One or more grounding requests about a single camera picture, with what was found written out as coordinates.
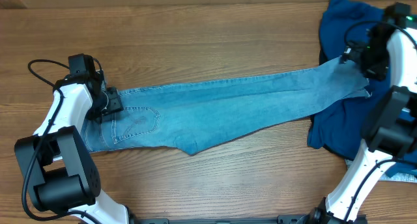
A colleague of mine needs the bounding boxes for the dark blue shirt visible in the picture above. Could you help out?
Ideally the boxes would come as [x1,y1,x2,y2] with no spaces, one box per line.
[306,0,417,178]

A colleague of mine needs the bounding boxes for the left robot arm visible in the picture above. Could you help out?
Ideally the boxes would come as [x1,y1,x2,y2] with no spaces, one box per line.
[14,53,139,224]

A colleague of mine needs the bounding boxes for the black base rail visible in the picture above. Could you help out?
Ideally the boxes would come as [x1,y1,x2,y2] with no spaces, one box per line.
[128,214,309,224]

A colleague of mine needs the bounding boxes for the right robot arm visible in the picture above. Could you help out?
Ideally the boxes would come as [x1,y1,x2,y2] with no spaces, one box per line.
[298,3,416,223]

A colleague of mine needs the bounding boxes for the light blue jeans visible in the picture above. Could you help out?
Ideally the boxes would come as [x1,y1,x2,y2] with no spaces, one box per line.
[81,59,368,155]

